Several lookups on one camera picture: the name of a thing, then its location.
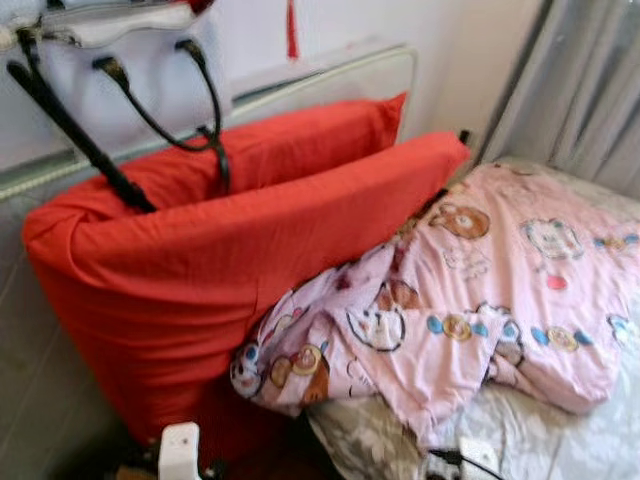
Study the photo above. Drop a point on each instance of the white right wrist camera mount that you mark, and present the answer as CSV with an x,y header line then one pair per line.
x,y
478,460

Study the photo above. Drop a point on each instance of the pink cartoon print quilt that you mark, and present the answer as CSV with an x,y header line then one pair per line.
x,y
500,280

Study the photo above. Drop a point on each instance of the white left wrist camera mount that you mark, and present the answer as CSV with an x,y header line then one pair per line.
x,y
180,452

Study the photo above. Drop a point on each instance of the grey window curtain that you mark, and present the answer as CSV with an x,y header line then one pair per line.
x,y
580,90

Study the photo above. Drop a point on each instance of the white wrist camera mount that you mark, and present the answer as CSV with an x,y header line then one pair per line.
x,y
478,460
180,452

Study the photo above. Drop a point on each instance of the grey floral bed sheet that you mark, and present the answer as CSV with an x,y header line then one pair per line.
x,y
560,440

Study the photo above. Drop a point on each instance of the dark wall outlet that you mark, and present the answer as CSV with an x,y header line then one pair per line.
x,y
465,137

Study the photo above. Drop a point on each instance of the red hanging tassel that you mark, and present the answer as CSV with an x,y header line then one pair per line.
x,y
292,35

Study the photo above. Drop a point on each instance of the red fabric covered cushion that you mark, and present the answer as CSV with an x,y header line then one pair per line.
x,y
180,290
300,145

